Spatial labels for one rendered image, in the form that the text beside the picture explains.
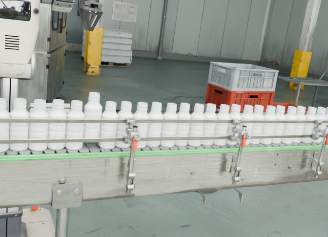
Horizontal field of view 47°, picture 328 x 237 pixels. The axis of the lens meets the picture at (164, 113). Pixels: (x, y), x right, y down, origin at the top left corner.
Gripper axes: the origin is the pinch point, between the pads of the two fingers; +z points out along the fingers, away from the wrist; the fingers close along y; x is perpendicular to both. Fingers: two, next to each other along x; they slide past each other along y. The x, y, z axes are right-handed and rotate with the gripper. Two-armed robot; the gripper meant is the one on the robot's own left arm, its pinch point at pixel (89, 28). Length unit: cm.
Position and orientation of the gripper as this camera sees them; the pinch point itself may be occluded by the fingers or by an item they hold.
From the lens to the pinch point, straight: 142.2
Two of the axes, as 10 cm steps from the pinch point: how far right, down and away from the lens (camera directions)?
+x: -9.1, -0.2, -4.1
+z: -1.3, 9.6, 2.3
